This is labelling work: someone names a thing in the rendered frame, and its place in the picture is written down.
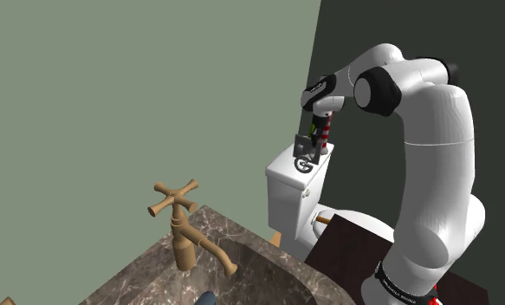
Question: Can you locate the red white striped figure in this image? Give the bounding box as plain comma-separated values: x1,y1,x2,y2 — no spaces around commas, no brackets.
320,112,334,156

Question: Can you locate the white toilet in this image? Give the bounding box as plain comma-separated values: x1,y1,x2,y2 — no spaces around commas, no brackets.
264,142,395,263

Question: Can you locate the dark brown robot stand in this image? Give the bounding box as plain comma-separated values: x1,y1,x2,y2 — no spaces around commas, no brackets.
304,213,490,305

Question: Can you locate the brown marble washbasin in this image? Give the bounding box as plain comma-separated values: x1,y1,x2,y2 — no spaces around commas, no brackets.
78,204,358,305

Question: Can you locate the blue rounded object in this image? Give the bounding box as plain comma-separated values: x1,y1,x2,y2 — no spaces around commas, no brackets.
192,290,217,305

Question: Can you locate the brass cross-handle tap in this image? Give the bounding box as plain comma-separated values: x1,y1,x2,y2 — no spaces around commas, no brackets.
146,178,239,277

